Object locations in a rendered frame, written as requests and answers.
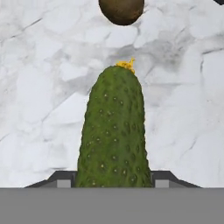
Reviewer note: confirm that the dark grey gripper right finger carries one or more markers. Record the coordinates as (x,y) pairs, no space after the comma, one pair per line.
(164,178)

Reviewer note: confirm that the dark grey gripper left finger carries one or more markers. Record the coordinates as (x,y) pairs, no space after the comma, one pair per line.
(62,178)

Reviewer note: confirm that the green cucumber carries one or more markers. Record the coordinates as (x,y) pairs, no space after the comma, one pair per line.
(114,131)

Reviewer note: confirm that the brown kiwi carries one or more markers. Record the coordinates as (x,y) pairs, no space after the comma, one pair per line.
(121,11)

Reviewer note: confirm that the dark object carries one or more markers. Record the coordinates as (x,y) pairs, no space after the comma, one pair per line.
(219,1)

